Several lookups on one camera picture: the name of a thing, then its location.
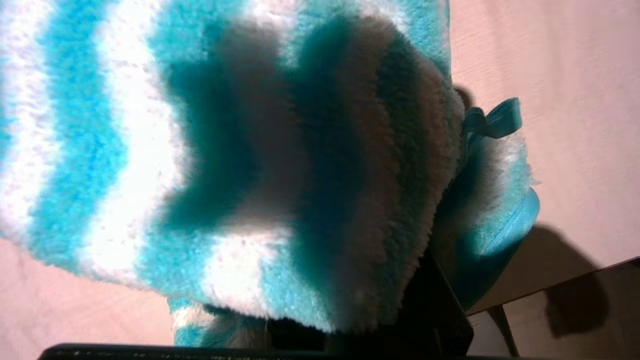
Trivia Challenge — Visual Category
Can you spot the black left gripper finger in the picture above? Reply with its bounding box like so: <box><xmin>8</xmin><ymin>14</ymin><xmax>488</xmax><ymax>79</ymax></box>
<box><xmin>399</xmin><ymin>250</ymin><xmax>476</xmax><ymax>358</ymax></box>

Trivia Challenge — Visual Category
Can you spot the teal white striped cloth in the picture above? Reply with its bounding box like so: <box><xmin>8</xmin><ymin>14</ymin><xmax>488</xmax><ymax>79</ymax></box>
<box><xmin>0</xmin><ymin>0</ymin><xmax>541</xmax><ymax>349</ymax></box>

